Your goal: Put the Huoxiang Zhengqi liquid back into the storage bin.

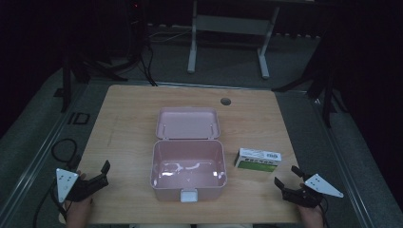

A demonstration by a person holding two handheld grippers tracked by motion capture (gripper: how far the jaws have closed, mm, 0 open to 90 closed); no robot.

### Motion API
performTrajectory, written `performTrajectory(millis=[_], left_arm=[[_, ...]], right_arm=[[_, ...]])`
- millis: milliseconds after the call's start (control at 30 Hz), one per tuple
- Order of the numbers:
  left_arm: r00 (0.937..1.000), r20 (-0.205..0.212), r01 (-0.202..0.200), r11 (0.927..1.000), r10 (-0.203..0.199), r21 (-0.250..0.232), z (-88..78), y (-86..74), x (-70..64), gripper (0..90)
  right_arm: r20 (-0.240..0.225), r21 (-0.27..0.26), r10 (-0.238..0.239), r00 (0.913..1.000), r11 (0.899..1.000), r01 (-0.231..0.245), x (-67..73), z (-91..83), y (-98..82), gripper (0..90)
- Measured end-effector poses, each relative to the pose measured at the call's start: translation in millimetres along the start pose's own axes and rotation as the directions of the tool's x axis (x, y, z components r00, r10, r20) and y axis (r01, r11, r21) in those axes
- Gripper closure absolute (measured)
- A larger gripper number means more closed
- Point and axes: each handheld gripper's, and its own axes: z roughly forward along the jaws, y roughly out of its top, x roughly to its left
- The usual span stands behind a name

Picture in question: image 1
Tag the pink plastic storage box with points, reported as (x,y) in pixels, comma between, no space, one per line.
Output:
(188,155)

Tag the black metal stand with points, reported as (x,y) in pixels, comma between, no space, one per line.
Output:
(328,95)
(66,85)

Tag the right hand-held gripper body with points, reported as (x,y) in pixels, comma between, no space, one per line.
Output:
(312,190)

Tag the white metal desk frame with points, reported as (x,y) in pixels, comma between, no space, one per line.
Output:
(233,25)

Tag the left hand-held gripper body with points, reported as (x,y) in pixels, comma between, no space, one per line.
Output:
(67,185)

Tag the white and green medicine box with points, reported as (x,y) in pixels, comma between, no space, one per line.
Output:
(258,159)

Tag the black rectangular floor bracket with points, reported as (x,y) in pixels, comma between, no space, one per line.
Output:
(79,118)

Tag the person's right hand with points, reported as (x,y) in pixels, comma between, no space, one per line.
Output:
(312,217)

